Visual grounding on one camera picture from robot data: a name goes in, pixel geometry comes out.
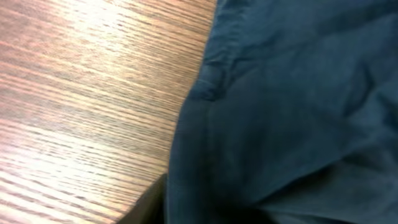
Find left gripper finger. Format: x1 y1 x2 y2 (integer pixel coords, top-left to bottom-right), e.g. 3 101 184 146
118 174 167 224

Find navy blue shorts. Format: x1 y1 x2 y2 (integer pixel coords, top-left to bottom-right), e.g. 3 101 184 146
165 0 397 224

